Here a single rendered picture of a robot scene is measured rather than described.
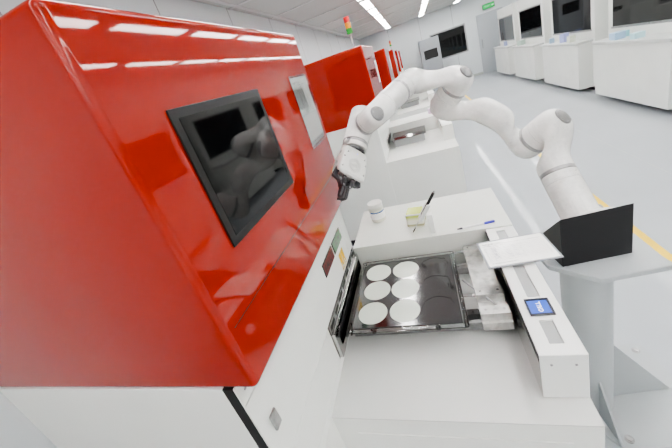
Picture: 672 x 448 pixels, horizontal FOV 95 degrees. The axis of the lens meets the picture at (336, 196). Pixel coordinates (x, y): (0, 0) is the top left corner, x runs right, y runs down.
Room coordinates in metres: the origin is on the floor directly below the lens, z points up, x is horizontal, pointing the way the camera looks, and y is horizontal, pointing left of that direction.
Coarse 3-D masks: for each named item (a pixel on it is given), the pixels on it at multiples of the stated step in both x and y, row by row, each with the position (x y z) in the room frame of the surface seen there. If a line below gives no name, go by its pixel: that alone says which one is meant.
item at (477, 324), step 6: (474, 324) 0.71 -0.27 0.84; (480, 324) 0.71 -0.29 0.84; (420, 330) 0.77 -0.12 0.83; (426, 330) 0.76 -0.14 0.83; (432, 330) 0.76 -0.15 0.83; (438, 330) 0.75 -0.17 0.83; (444, 330) 0.75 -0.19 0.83; (450, 330) 0.74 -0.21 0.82; (456, 330) 0.73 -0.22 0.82; (462, 330) 0.73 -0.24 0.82
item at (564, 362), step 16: (512, 272) 0.74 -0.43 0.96; (528, 272) 0.72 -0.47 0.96; (512, 288) 0.68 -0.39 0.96; (528, 288) 0.67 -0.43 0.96; (544, 288) 0.65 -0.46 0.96; (528, 320) 0.57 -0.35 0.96; (544, 320) 0.56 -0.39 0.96; (560, 320) 0.54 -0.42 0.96; (544, 336) 0.52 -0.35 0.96; (560, 336) 0.51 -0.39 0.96; (576, 336) 0.49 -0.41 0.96; (544, 352) 0.48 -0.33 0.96; (560, 352) 0.47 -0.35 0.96; (576, 352) 0.46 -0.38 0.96; (544, 368) 0.48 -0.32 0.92; (560, 368) 0.46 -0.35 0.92; (576, 368) 0.45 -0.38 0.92; (544, 384) 0.48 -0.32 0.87; (560, 384) 0.47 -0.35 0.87; (576, 384) 0.46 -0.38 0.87
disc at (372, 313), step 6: (366, 306) 0.88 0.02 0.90; (372, 306) 0.87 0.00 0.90; (378, 306) 0.86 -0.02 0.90; (384, 306) 0.85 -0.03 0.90; (360, 312) 0.86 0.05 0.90; (366, 312) 0.85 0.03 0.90; (372, 312) 0.84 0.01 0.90; (378, 312) 0.83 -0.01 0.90; (384, 312) 0.82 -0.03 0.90; (360, 318) 0.83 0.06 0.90; (366, 318) 0.82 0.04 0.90; (372, 318) 0.81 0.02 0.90; (378, 318) 0.81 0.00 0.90
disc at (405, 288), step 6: (396, 282) 0.95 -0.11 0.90; (402, 282) 0.94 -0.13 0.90; (408, 282) 0.93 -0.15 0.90; (414, 282) 0.92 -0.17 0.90; (396, 288) 0.92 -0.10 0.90; (402, 288) 0.91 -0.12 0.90; (408, 288) 0.90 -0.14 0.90; (414, 288) 0.89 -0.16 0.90; (396, 294) 0.89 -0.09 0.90; (402, 294) 0.88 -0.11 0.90; (408, 294) 0.87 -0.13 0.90; (414, 294) 0.86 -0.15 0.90
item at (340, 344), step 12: (360, 264) 1.16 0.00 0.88; (348, 276) 1.02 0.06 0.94; (360, 276) 1.12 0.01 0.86; (348, 288) 0.96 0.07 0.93; (348, 312) 0.91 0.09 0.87; (336, 324) 0.80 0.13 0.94; (348, 324) 0.86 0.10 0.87; (336, 336) 0.76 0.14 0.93; (348, 336) 0.83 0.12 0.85; (336, 348) 0.76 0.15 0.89
